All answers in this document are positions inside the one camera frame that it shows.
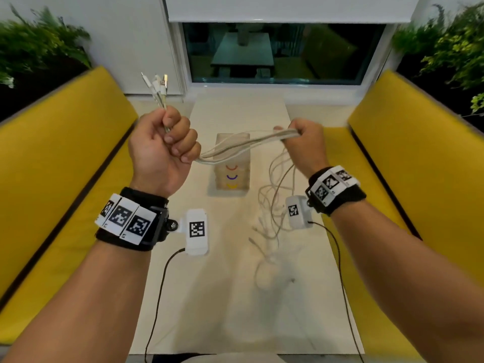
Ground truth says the clear plastic organizer box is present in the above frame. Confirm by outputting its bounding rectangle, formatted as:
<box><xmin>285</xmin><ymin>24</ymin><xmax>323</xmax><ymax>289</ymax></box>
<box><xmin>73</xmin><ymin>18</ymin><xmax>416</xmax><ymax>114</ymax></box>
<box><xmin>208</xmin><ymin>133</ymin><xmax>252</xmax><ymax>197</ymax></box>

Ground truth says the white roller blind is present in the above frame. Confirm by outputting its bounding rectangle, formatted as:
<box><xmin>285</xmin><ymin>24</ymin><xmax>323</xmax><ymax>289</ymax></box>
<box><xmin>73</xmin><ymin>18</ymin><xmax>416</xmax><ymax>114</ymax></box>
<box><xmin>164</xmin><ymin>0</ymin><xmax>422</xmax><ymax>24</ymax></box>

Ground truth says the person's left forearm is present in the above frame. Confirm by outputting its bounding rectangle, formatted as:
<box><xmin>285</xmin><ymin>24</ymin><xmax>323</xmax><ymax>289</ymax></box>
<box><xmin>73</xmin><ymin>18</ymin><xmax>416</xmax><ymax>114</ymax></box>
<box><xmin>0</xmin><ymin>238</ymin><xmax>152</xmax><ymax>363</ymax></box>

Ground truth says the person's left hand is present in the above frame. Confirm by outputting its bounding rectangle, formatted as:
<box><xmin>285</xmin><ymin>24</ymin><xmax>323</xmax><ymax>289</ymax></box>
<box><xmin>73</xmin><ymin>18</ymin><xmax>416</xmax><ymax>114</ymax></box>
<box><xmin>128</xmin><ymin>106</ymin><xmax>202</xmax><ymax>199</ymax></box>

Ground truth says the black wrist strap with markers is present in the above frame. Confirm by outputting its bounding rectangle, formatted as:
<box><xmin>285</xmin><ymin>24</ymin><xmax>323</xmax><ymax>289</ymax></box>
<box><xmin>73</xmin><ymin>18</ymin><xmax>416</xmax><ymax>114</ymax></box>
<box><xmin>95</xmin><ymin>187</ymin><xmax>178</xmax><ymax>252</ymax></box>
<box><xmin>306</xmin><ymin>165</ymin><xmax>367</xmax><ymax>217</ymax></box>

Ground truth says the thin black camera cable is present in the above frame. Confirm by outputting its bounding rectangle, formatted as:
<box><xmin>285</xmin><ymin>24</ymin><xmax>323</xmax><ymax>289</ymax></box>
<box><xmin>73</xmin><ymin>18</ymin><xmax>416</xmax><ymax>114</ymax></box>
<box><xmin>144</xmin><ymin>247</ymin><xmax>187</xmax><ymax>356</ymax></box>
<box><xmin>308</xmin><ymin>221</ymin><xmax>365</xmax><ymax>363</ymax></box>

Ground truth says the person's right forearm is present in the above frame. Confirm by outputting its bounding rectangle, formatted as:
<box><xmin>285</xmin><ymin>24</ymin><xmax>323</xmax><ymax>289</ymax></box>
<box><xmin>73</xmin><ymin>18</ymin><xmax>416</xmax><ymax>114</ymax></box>
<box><xmin>329</xmin><ymin>200</ymin><xmax>484</xmax><ymax>363</ymax></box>

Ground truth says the bundle of white charging cables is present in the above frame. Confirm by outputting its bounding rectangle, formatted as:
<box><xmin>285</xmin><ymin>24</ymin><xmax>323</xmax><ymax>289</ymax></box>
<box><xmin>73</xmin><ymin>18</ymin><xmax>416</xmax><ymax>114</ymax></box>
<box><xmin>141</xmin><ymin>72</ymin><xmax>303</xmax><ymax>291</ymax></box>

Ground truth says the yellow cushioned bench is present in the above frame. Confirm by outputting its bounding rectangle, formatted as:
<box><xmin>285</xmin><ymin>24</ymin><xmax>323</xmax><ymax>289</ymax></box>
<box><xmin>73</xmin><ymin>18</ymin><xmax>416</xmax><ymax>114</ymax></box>
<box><xmin>0</xmin><ymin>66</ymin><xmax>140</xmax><ymax>346</ymax></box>
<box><xmin>323</xmin><ymin>70</ymin><xmax>484</xmax><ymax>363</ymax></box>

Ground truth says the person's right hand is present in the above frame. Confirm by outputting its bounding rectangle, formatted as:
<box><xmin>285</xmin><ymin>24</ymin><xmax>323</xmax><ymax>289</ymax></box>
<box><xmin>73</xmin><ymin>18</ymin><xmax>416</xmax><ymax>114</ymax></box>
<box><xmin>274</xmin><ymin>118</ymin><xmax>332</xmax><ymax>179</ymax></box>

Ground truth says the dark glass window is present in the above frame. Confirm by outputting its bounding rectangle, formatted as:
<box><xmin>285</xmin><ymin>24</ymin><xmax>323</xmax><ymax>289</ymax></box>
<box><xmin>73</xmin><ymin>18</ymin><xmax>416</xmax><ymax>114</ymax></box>
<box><xmin>181</xmin><ymin>22</ymin><xmax>387</xmax><ymax>86</ymax></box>

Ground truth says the green leafy plant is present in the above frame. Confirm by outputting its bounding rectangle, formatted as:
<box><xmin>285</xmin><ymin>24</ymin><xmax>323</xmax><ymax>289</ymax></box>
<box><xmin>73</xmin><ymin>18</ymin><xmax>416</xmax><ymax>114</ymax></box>
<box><xmin>391</xmin><ymin>2</ymin><xmax>484</xmax><ymax>114</ymax></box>
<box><xmin>0</xmin><ymin>5</ymin><xmax>93</xmax><ymax>89</ymax></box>

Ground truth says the white wrist camera with marker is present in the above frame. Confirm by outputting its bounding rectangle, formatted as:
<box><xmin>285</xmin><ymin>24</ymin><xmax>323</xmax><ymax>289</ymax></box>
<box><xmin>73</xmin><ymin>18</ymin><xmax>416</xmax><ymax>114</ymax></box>
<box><xmin>285</xmin><ymin>195</ymin><xmax>314</xmax><ymax>229</ymax></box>
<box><xmin>178</xmin><ymin>208</ymin><xmax>209</xmax><ymax>257</ymax></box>

